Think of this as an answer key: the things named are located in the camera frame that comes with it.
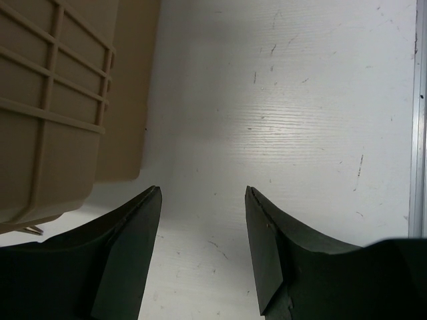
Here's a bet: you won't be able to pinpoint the tan plastic toolbox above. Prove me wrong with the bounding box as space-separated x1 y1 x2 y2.
1 1 161 233

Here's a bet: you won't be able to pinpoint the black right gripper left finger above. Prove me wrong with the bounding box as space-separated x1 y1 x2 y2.
1 186 162 319

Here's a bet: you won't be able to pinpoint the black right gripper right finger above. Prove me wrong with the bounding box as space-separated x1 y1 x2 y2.
245 187 426 319

